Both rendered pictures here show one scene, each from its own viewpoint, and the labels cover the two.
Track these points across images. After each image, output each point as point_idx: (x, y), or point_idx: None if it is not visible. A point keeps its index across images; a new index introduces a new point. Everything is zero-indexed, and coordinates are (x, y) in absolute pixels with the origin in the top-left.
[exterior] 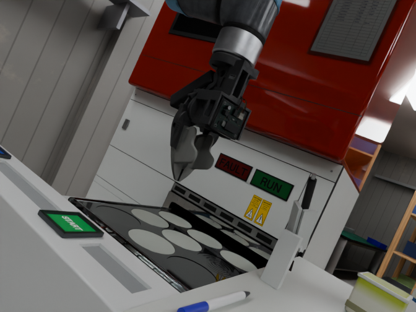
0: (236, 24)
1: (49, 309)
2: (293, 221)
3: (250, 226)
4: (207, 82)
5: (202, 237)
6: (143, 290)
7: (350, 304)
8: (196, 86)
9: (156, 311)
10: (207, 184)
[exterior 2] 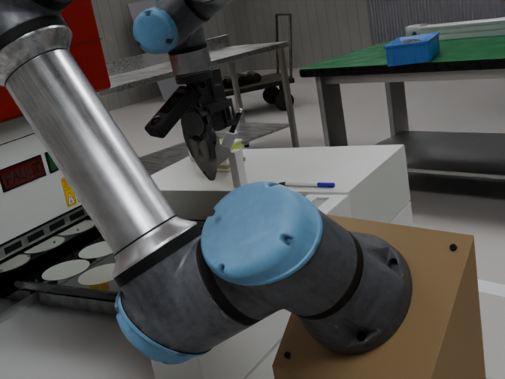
0: (204, 45)
1: None
2: (228, 144)
3: (80, 209)
4: (196, 98)
5: (98, 250)
6: (322, 197)
7: (228, 166)
8: (188, 106)
9: (337, 189)
10: (12, 217)
